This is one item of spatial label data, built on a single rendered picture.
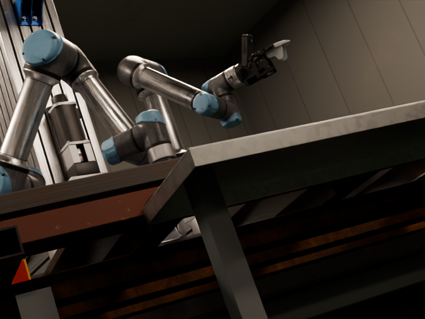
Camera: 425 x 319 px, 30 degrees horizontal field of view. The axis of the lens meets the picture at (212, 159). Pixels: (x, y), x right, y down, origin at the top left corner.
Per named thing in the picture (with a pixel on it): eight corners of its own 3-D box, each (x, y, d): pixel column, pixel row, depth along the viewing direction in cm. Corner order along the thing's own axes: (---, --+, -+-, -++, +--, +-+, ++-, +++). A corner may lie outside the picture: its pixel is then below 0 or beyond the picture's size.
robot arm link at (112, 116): (58, 69, 257) (143, 179, 240) (40, 59, 247) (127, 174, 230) (83, 44, 256) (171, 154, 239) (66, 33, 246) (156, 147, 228)
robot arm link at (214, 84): (215, 106, 288) (207, 86, 291) (240, 92, 284) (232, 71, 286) (204, 103, 282) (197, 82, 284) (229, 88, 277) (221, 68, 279)
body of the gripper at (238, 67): (279, 71, 277) (250, 87, 282) (269, 49, 279) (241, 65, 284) (271, 69, 271) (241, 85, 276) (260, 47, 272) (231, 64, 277)
